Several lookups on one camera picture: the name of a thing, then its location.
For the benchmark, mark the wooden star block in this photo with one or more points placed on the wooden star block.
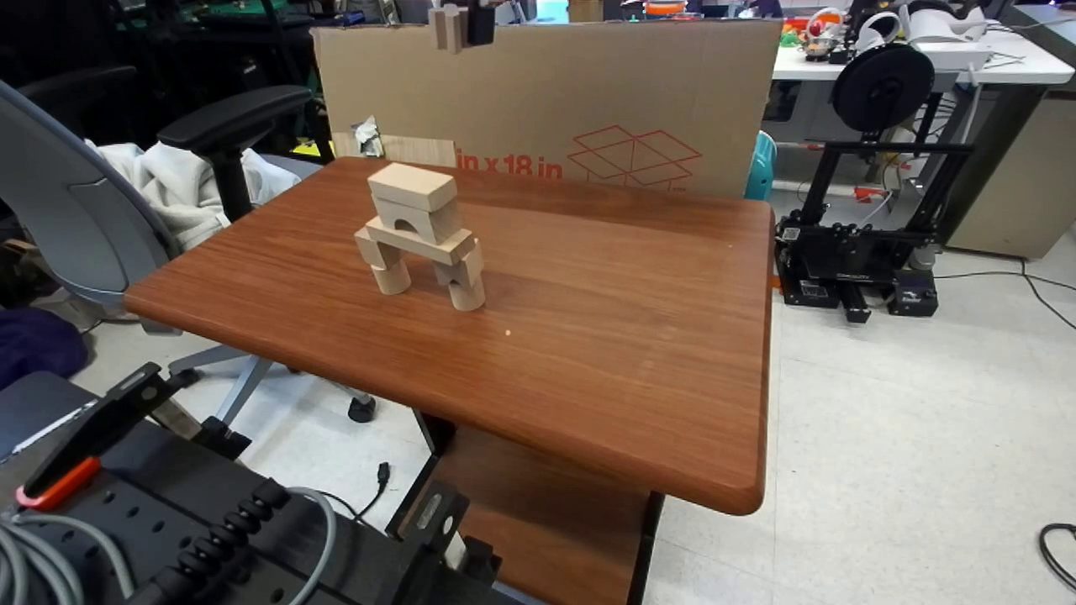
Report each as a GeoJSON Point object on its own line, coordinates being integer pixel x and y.
{"type": "Point", "coordinates": [448, 29]}

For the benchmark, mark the wooden block tower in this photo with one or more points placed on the wooden block tower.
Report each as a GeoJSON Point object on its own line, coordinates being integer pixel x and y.
{"type": "Point", "coordinates": [416, 215]}

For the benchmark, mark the brown cardboard box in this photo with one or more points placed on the brown cardboard box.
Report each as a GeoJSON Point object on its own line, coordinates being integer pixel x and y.
{"type": "Point", "coordinates": [639, 106]}

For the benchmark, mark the black 3D printer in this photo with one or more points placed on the black 3D printer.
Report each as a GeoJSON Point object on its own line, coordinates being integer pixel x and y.
{"type": "Point", "coordinates": [891, 99]}

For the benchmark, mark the grey office chair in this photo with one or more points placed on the grey office chair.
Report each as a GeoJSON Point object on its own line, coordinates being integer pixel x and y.
{"type": "Point", "coordinates": [101, 215]}

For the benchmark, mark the left orange clamp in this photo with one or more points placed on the left orange clamp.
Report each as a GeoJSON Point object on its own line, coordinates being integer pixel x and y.
{"type": "Point", "coordinates": [75, 463]}

